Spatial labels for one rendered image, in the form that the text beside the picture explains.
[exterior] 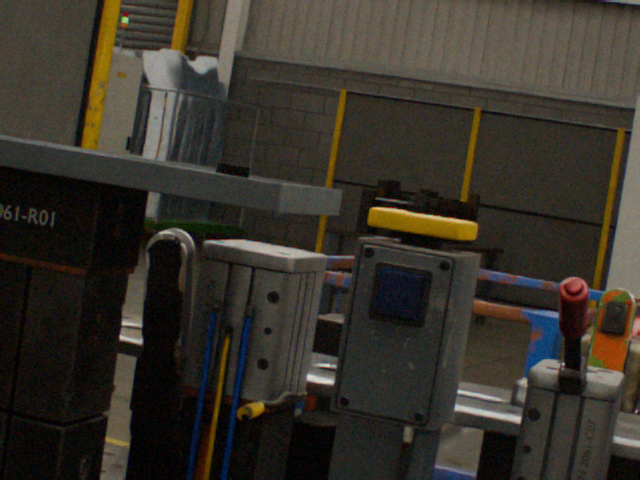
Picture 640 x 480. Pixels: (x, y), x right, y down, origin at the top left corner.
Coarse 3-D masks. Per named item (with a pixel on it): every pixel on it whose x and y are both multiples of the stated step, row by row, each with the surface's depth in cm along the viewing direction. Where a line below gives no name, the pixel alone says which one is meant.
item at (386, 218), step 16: (384, 208) 86; (368, 224) 85; (384, 224) 85; (400, 224) 84; (416, 224) 84; (432, 224) 84; (448, 224) 83; (464, 224) 84; (416, 240) 86; (432, 240) 86; (464, 240) 86
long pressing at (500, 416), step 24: (312, 360) 126; (336, 360) 129; (312, 384) 114; (480, 384) 127; (456, 408) 111; (480, 408) 111; (504, 408) 115; (504, 432) 110; (624, 432) 112; (624, 456) 107
